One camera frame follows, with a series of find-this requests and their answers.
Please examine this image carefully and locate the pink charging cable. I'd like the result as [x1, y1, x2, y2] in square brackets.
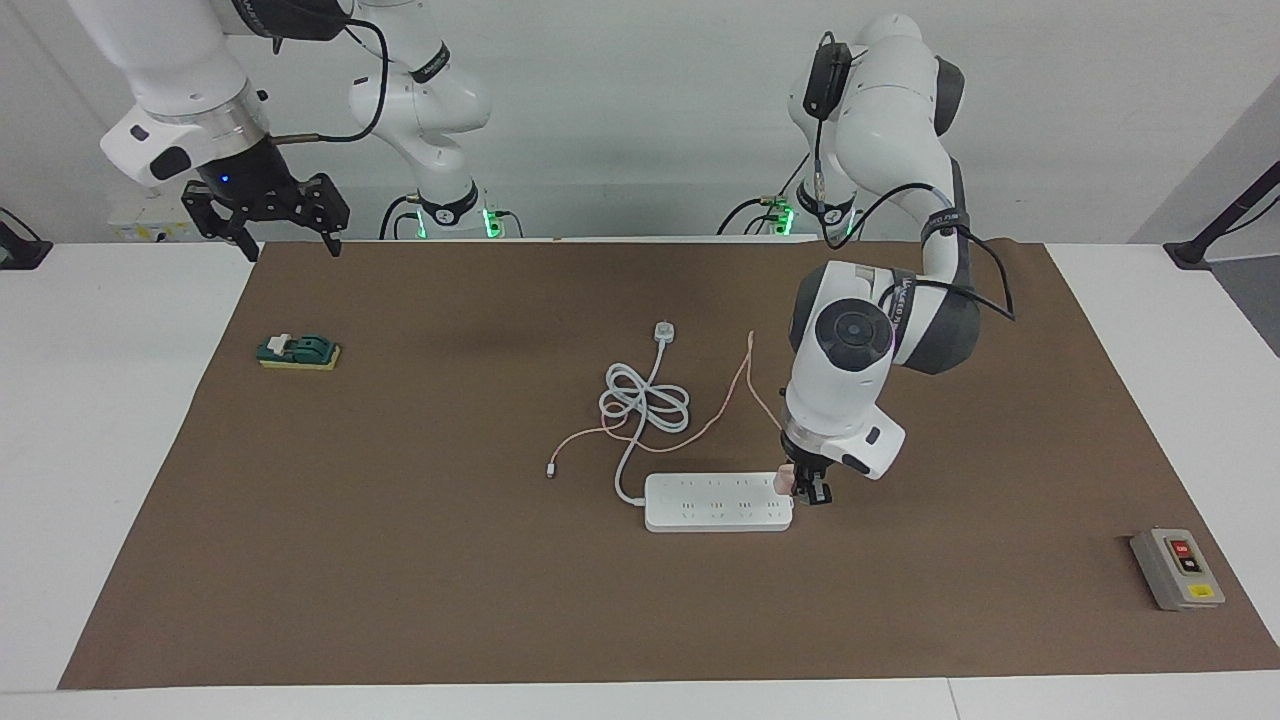
[543, 330, 793, 477]

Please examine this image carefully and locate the white power strip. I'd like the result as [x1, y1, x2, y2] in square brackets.
[644, 472, 795, 533]

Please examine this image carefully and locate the black stand foot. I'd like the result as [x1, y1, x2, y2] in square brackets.
[0, 208, 53, 271]

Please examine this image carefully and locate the brown table mat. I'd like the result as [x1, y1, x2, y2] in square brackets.
[58, 240, 1280, 691]

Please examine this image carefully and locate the black slanted stand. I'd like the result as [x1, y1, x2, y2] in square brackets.
[1165, 160, 1280, 271]

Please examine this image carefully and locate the black right arm base cable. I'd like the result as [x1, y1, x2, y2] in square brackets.
[378, 195, 421, 241]

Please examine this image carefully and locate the black arm base cable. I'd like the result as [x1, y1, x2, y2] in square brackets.
[378, 195, 421, 241]
[716, 150, 809, 237]

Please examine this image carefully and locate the white wall socket box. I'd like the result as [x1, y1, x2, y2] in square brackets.
[108, 195, 201, 243]

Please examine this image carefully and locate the green knife switch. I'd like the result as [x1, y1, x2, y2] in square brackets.
[256, 333, 342, 372]

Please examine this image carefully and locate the white power cord with plug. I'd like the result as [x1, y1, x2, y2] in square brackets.
[598, 320, 693, 506]

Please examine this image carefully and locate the black left arm base cable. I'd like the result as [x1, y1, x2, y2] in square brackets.
[716, 150, 809, 237]

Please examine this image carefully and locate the grey on-off switch box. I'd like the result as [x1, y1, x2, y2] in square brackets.
[1130, 527, 1227, 612]

